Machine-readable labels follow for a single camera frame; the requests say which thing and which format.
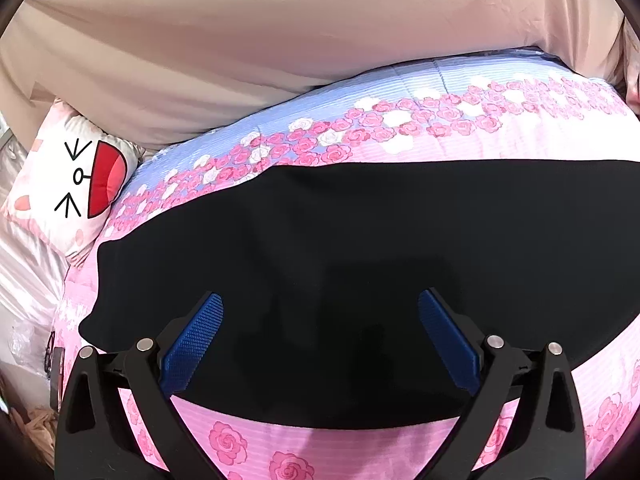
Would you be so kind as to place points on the black pants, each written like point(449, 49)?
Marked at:
point(325, 220)

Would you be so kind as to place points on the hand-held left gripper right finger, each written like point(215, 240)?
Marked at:
point(442, 332)

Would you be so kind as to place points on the pink rose print bedsheet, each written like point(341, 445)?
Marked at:
point(450, 130)

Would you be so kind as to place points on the cartoon cat face pillow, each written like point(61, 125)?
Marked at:
point(45, 175)

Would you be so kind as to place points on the pale pink satin cloth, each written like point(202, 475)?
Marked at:
point(25, 280)

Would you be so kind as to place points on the tan crumpled cloth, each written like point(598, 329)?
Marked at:
point(40, 430)

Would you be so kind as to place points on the beige draped cloth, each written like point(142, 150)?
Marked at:
point(250, 35)

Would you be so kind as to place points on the clear plastic bag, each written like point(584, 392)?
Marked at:
point(25, 345)

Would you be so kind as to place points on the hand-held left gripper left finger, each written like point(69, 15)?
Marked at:
point(192, 342)

